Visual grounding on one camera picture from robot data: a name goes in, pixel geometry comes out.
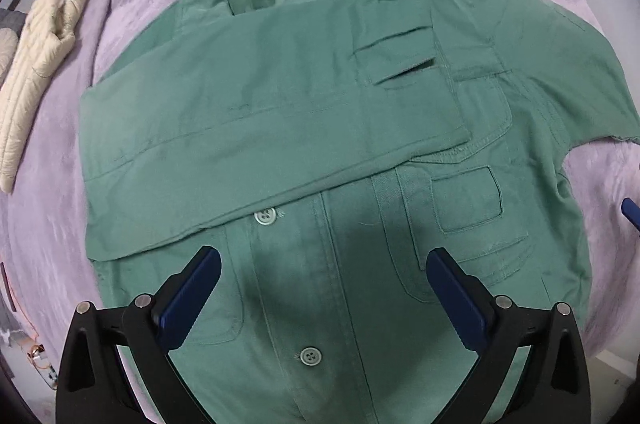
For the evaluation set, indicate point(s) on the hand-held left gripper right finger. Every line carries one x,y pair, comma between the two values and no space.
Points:
457,299

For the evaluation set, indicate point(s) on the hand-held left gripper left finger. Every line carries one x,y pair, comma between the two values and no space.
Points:
192,291

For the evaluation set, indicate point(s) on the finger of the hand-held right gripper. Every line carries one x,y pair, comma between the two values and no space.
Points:
632,213

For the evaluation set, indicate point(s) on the green button jacket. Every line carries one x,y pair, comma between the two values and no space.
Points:
320,144

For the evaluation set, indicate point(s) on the purple embossed blanket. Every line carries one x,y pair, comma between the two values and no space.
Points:
55,214

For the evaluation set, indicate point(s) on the cream quilted puffer jacket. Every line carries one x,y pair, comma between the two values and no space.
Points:
35,64

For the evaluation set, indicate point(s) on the grey pillow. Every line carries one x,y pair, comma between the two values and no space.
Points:
9,39

